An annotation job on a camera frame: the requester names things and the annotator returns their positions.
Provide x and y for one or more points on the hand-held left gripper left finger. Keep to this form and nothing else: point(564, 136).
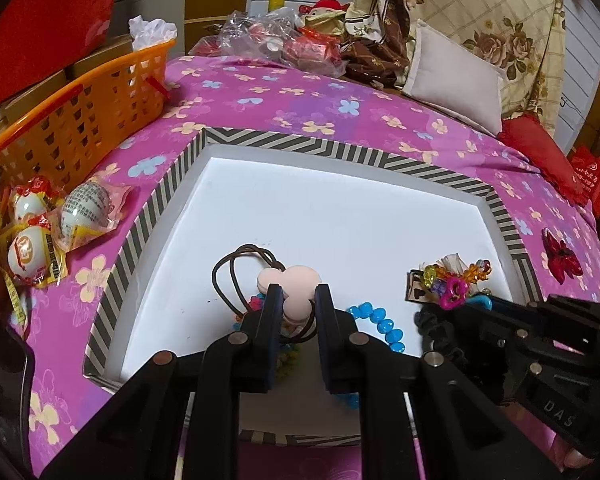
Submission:
point(272, 360)

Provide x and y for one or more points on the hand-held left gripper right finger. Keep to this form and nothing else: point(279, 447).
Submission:
point(327, 360)

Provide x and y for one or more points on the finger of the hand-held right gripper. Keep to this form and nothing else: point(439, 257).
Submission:
point(530, 320)
point(505, 365)

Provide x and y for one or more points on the black scrunchie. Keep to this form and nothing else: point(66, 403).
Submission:
point(432, 322)

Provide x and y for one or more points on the leopard bow hair clip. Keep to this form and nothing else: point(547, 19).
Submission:
point(420, 285)

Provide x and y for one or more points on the white box with striped rim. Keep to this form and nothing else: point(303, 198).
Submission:
point(330, 200)

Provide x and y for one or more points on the person's right hand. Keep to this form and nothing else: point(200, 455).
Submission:
point(575, 455)

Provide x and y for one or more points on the turquoise hair clip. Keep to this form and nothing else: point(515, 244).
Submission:
point(480, 301)

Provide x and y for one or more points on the red bow hair clip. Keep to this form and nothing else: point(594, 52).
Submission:
point(560, 255)

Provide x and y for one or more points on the red shopping bag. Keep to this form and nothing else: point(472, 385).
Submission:
point(592, 175)

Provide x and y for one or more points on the red frilled pillow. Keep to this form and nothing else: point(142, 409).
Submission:
point(540, 150)

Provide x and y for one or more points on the packaged egg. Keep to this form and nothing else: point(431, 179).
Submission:
point(27, 257)
point(87, 207)
point(30, 205)

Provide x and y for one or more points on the white pillow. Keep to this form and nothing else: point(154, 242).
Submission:
point(455, 75)

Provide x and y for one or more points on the yellow measuring tape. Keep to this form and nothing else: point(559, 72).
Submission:
point(15, 305)

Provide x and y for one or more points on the pink floral bed sheet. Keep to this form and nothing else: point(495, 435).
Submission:
point(305, 95)

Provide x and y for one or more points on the black flat device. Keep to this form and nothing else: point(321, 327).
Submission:
point(5, 395)

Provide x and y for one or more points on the red candy packet bag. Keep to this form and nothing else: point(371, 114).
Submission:
point(312, 50)

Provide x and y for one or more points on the cream floral quilt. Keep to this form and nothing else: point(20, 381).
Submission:
point(480, 10)

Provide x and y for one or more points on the orange plastic basket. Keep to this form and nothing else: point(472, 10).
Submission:
point(80, 110)

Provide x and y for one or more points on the brown patterned blanket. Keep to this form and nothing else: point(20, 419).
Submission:
point(380, 35)

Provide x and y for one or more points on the clear plastic bag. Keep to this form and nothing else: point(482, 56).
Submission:
point(250, 35)

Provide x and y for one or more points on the red-hatted plush doll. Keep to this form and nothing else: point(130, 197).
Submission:
point(325, 10)

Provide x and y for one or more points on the brown cardboard box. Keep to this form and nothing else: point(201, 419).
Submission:
point(30, 95)
point(100, 55)

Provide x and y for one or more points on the white crumpled plastic bag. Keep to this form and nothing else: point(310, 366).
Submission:
point(150, 30)

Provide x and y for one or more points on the red cardboard box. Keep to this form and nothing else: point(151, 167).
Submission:
point(45, 15)

